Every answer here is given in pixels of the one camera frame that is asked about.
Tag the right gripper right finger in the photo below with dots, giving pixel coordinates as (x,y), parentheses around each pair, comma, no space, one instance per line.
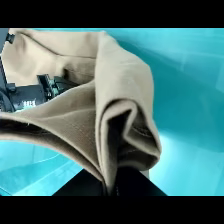
(136,183)

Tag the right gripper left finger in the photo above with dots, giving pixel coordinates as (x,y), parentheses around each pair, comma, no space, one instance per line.
(83,185)

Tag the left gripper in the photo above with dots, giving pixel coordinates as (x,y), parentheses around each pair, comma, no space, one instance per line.
(28,96)

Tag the beige shirt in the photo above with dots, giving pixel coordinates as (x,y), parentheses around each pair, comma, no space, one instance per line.
(100,113)

